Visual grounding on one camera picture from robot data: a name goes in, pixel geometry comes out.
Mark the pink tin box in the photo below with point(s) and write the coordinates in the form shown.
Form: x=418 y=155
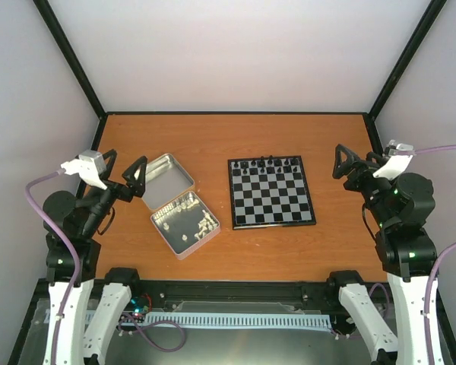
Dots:
x=188 y=215

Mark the light blue cable duct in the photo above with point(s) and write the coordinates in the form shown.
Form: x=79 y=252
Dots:
x=320 y=323

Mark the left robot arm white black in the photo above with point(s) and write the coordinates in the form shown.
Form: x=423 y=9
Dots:
x=71 y=224

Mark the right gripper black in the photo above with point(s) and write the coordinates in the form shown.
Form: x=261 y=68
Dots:
x=352 y=160

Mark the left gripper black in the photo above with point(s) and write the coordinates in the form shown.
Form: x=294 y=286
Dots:
x=137 y=186

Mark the black white chess board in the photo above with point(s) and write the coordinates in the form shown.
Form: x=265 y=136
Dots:
x=278 y=198

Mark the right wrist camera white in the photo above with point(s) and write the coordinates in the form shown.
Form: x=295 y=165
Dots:
x=398 y=157

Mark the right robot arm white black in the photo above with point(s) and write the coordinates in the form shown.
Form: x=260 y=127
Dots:
x=400 y=202

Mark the small circuit board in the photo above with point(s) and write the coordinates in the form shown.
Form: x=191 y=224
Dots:
x=137 y=310

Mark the black frame rail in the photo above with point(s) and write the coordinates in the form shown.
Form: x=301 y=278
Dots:
x=300 y=294

